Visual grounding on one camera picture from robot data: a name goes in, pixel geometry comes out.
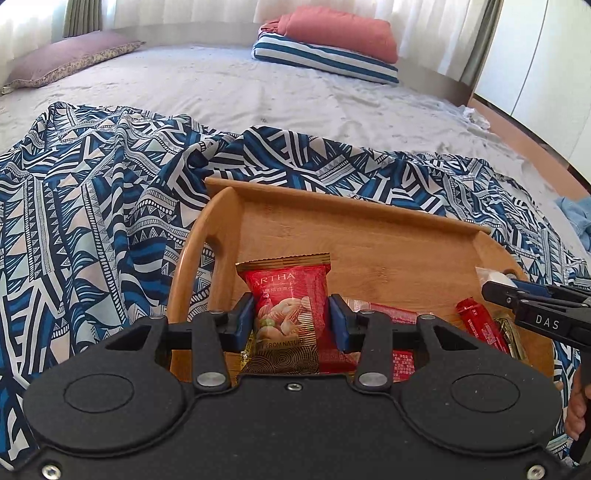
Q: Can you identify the red nut snack packet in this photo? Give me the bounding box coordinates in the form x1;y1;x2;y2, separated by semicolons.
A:
235;253;358;376

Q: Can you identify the red chocolate bar packet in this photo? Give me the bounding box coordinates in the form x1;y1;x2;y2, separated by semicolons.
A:
456;298;511;355

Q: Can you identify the white sheer curtain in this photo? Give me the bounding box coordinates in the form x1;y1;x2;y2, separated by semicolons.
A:
0;0;490;61

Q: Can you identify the white wardrobe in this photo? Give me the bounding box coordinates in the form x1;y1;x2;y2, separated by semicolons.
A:
475;0;591;176

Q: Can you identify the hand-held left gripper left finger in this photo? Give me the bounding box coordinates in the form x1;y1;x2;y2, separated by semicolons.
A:
104;293;256;393

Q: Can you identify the grey green drape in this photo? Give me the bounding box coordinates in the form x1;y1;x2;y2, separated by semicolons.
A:
62;0;122;38
468;0;505;90

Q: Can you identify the wooden tray with handles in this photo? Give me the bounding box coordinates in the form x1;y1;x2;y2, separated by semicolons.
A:
166;178;564;393

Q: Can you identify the light blue cloth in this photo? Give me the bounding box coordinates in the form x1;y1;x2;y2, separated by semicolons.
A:
556;196;591;252

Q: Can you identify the gold snack packet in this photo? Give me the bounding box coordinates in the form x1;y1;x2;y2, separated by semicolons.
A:
494;318;529;361

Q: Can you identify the grey bed sheet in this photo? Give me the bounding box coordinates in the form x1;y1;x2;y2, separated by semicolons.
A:
0;44;591;259

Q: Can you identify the yellow snack packet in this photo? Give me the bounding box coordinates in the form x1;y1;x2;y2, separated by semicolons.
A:
238;335;259;370

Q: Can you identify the blue white striped pillow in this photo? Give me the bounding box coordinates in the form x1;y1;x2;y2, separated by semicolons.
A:
252;37;400;85

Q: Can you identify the white clear snack packet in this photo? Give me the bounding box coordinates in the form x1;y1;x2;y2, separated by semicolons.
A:
475;267;518;289

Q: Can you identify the pink pillow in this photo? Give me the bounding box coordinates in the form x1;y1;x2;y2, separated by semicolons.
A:
259;6;399;64

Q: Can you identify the person's right hand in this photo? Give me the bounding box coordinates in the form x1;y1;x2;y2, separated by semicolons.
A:
566;367;588;440

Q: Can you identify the wooden bed frame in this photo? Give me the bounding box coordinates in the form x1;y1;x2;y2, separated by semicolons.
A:
466;95;591;190

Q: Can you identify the purple pillow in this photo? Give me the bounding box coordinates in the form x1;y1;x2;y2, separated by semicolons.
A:
2;31;146;90

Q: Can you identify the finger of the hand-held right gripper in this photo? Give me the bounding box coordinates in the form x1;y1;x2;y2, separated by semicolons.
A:
510;278;591;306
480;280;556;319

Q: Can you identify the blue white patterned blanket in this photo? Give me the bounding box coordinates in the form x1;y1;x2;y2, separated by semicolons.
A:
0;102;591;462

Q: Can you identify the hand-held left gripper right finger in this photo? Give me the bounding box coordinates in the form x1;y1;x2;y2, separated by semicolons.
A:
329;293;481;393

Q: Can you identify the crumpled white tissue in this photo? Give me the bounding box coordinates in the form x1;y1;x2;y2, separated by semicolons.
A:
459;105;491;130

